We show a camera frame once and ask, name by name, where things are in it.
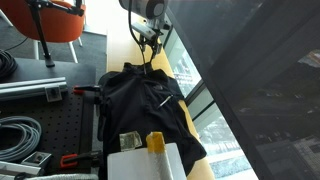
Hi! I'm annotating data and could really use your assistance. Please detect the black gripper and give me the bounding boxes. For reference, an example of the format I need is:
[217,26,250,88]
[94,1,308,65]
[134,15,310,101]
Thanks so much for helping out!
[139,31,165,75]

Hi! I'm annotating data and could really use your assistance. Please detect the dollar bill with folded corner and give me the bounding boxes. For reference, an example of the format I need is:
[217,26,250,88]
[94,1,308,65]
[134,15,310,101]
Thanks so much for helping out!
[120,130,143,152]

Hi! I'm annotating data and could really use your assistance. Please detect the black perforated breadboard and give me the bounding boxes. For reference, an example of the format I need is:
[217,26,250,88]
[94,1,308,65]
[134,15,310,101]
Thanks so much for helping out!
[0,57,98,176]

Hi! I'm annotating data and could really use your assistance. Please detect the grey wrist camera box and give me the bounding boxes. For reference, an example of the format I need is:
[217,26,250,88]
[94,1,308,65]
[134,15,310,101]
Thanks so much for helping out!
[132,24,158,40]

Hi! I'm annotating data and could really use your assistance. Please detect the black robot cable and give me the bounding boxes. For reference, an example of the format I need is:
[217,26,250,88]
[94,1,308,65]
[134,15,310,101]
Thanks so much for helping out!
[127,0,145,51]

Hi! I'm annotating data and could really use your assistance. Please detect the orange chair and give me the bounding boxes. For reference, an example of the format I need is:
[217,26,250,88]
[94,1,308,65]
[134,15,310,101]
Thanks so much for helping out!
[0,0,87,65]

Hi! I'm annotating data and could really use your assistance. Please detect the slim silver pen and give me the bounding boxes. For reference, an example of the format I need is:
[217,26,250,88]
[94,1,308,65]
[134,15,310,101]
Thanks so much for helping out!
[157,94,174,109]

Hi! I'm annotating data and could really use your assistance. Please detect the black clamp with orange handle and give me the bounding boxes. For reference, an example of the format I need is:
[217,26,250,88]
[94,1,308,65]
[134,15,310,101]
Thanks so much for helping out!
[72,84,102,97]
[59,150,102,170]

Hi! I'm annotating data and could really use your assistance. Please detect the white roll with yellow tape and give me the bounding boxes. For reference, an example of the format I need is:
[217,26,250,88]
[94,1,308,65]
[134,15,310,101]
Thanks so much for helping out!
[145,131,175,180]

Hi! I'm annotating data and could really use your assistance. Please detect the black zip-up jumper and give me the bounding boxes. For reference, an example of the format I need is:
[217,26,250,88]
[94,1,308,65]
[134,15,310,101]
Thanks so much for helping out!
[96,61,208,180]

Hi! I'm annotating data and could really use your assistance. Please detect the grey square corner bracket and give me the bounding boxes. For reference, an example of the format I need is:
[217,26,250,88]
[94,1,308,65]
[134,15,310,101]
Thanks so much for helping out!
[20,151,53,168]
[44,85,64,103]

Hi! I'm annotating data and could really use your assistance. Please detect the black coiled cable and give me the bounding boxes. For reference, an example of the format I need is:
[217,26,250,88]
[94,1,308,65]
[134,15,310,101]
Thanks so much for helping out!
[0,48,19,81]

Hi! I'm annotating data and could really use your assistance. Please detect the grey coiled cable bundle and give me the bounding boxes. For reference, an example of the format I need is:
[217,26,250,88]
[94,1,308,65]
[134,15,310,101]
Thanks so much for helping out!
[0,115,43,164]

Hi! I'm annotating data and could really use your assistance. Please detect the dark window roller shade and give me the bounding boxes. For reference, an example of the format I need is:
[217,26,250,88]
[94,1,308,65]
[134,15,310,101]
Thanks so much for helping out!
[166,0,268,73]
[201,0,320,180]

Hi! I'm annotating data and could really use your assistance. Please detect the silver aluminium extrusion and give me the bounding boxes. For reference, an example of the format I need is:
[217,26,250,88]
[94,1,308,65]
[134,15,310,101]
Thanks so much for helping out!
[0,76,67,91]
[0,160,45,177]
[0,84,69,102]

